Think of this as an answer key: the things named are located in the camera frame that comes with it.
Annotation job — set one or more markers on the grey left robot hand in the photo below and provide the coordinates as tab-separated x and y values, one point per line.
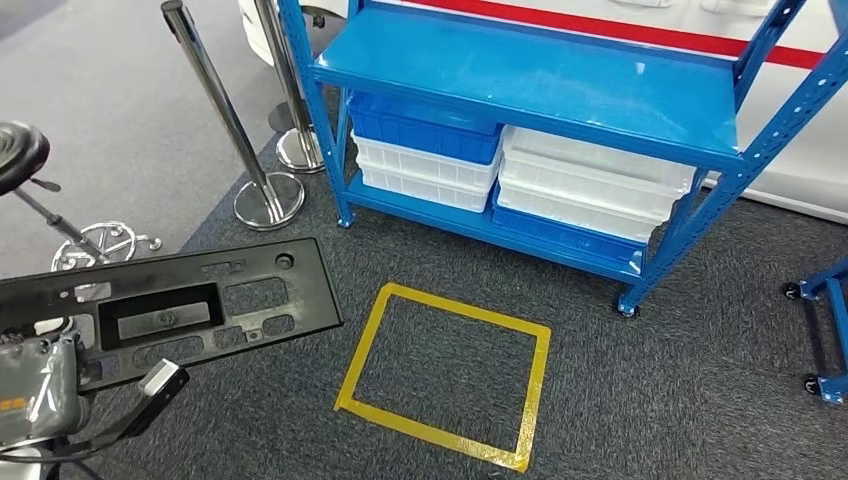
40	391

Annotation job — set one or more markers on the black plastic plate bracket part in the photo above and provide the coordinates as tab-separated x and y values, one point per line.
311	291

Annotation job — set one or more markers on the blue metal shelf rack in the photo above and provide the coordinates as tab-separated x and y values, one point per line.
836	311
530	79

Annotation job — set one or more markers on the black chrome swivel stool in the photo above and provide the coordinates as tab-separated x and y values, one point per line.
16	156

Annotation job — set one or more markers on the yellow floor tape square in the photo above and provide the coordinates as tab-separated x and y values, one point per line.
464	309

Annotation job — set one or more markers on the white plastic bin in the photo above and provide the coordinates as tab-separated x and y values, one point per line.
424	166
424	192
596	156
583	185
576	215

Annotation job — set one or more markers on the white car with red stripe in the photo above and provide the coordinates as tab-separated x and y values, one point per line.
808	132

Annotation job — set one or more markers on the chrome stanchion post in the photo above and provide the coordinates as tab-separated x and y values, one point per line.
220	99
283	66

